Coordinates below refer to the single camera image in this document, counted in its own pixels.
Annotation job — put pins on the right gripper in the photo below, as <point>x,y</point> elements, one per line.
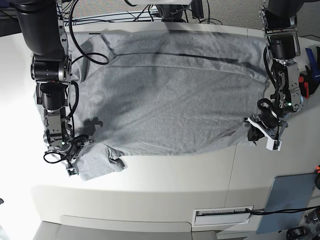
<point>75,149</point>

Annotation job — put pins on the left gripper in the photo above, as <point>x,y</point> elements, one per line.
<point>265,125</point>

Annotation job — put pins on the grey T-shirt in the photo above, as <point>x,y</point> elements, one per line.
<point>164,94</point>

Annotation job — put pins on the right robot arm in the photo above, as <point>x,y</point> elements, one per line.
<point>44,34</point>

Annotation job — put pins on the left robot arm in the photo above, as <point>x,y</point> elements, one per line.
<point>282,47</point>

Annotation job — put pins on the black red hand tool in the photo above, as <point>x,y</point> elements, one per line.
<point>308,83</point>

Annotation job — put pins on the blue grey board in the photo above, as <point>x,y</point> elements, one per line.
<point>287,192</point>

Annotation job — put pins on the blue clamp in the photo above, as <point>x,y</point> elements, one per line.
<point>314,71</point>

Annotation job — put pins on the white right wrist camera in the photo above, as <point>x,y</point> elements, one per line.
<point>72,170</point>

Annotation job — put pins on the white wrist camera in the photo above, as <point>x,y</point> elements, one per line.
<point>273,144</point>
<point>72,170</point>

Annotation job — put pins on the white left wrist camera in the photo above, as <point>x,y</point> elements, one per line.
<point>273,144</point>

